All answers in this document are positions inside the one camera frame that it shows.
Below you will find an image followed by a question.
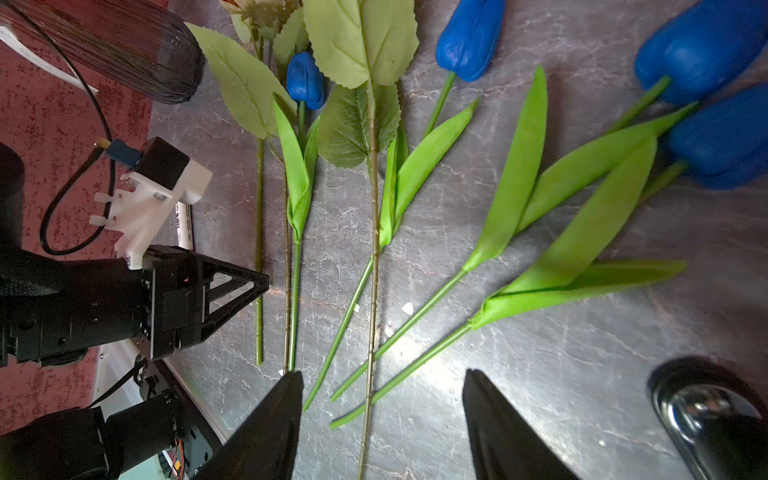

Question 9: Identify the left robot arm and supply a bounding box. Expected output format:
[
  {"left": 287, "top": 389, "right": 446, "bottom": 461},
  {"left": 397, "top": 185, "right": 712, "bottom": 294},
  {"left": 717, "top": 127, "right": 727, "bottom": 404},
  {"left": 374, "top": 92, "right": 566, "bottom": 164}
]
[{"left": 1, "top": 147, "right": 269, "bottom": 479}]

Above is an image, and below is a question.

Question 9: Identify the red gerbera flower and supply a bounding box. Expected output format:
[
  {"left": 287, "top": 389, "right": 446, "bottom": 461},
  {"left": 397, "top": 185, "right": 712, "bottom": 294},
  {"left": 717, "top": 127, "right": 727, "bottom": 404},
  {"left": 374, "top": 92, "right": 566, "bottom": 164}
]
[{"left": 185, "top": 0, "right": 301, "bottom": 367}]

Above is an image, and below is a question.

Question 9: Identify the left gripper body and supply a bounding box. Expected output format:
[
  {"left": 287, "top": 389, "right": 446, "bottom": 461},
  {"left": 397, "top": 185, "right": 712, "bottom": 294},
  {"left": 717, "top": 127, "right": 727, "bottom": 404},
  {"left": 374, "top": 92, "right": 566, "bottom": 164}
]
[{"left": 1, "top": 246, "right": 200, "bottom": 366}]

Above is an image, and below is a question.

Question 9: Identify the left dark glass vase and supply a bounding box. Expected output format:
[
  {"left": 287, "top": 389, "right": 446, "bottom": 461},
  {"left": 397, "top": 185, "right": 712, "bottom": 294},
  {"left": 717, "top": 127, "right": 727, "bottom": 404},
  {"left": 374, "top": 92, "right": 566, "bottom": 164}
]
[{"left": 1, "top": 1, "right": 205, "bottom": 105}]

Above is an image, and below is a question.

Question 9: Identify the black stapler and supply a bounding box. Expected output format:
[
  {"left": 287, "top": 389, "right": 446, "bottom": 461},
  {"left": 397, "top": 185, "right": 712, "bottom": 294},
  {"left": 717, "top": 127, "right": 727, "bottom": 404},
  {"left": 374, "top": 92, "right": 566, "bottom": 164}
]
[{"left": 647, "top": 356, "right": 767, "bottom": 479}]

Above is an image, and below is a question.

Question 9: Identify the blue tulip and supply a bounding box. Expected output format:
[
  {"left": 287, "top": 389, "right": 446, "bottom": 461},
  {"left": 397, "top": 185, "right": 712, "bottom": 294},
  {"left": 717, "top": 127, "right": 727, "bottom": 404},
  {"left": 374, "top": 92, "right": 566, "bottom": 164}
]
[
  {"left": 328, "top": 0, "right": 768, "bottom": 403},
  {"left": 273, "top": 51, "right": 326, "bottom": 372},
  {"left": 330, "top": 83, "right": 767, "bottom": 429},
  {"left": 301, "top": 0, "right": 506, "bottom": 413}
]

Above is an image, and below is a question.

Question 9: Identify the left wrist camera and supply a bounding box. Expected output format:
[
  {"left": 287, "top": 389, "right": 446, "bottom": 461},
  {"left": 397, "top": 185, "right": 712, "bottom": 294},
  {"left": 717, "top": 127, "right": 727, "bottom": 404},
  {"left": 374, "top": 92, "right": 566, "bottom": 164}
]
[{"left": 89, "top": 137, "right": 212, "bottom": 270}]

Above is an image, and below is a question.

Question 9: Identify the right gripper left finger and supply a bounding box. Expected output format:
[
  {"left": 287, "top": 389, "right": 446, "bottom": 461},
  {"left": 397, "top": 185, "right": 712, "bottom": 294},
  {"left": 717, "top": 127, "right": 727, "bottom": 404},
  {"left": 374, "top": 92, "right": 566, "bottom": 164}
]
[{"left": 195, "top": 371, "right": 304, "bottom": 479}]

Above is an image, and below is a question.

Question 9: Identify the blue tulip far left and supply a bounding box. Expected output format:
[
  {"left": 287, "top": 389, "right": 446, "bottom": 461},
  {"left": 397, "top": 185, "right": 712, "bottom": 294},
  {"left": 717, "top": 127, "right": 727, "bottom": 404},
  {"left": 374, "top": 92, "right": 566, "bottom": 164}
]
[{"left": 273, "top": 51, "right": 326, "bottom": 372}]

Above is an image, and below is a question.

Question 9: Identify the red white marker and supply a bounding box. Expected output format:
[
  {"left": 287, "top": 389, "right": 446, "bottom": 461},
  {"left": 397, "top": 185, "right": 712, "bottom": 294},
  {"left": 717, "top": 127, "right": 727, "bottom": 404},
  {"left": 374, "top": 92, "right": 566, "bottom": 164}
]
[{"left": 175, "top": 202, "right": 194, "bottom": 251}]

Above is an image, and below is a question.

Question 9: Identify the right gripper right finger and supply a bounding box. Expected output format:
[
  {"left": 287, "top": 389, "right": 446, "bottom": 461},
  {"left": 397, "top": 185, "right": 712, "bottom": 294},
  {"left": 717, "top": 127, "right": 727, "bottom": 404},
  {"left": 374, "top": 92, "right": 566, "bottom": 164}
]
[{"left": 462, "top": 369, "right": 576, "bottom": 479}]

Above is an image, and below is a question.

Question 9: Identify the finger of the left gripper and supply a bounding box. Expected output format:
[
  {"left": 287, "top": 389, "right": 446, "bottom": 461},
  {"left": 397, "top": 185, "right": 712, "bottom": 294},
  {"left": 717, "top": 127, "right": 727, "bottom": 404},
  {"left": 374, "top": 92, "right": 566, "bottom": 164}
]
[{"left": 200, "top": 256, "right": 270, "bottom": 339}]

